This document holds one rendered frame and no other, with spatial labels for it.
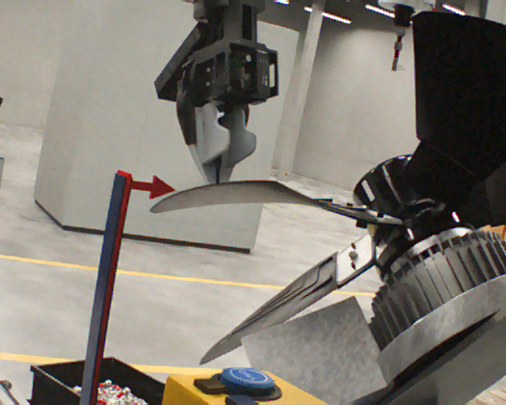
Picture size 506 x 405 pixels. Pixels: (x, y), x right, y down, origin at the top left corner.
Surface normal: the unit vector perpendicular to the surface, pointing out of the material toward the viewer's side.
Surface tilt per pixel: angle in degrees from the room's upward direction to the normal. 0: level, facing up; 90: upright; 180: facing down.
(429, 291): 74
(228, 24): 91
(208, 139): 94
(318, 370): 55
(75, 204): 90
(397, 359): 96
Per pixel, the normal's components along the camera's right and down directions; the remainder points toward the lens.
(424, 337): -0.63, -0.22
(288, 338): -0.11, -0.52
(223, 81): -0.77, -0.07
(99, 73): 0.47, 0.18
